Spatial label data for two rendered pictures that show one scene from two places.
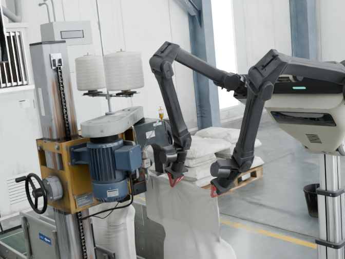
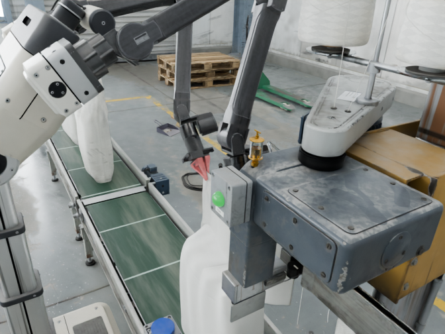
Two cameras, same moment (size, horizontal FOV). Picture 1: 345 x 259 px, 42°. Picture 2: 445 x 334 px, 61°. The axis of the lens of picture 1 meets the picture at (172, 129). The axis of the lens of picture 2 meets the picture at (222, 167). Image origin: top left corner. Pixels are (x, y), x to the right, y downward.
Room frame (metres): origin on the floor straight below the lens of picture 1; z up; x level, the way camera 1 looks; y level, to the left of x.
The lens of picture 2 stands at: (2.94, 0.10, 1.66)
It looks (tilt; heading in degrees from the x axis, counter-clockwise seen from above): 26 degrees down; 190
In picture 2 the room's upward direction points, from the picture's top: 2 degrees clockwise
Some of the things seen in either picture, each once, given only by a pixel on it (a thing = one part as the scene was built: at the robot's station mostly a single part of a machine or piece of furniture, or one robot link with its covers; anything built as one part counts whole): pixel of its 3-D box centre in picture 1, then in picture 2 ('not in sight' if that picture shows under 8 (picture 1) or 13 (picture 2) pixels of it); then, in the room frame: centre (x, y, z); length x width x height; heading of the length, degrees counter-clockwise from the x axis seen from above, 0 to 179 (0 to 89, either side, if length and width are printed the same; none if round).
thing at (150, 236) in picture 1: (137, 230); not in sight; (2.82, 0.30, 0.54); 1.05 x 0.02 x 0.41; 42
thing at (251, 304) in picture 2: not in sight; (242, 299); (2.27, 0.05, 0.98); 0.09 x 0.05 x 0.05; 132
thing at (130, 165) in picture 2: not in sight; (77, 140); (0.16, -1.68, 0.35); 2.26 x 0.48 x 0.14; 42
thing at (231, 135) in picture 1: (220, 134); not in sight; (5.64, -0.60, 0.56); 0.67 x 0.43 x 0.15; 42
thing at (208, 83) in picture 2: not in sight; (198, 77); (-3.57, -1.54, 0.07); 1.20 x 0.82 x 0.14; 130
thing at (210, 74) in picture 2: not in sight; (199, 69); (-3.59, -1.53, 0.22); 1.21 x 0.84 x 0.14; 132
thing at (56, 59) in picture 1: (57, 60); not in sight; (1.93, 0.45, 1.68); 0.05 x 0.03 x 0.06; 132
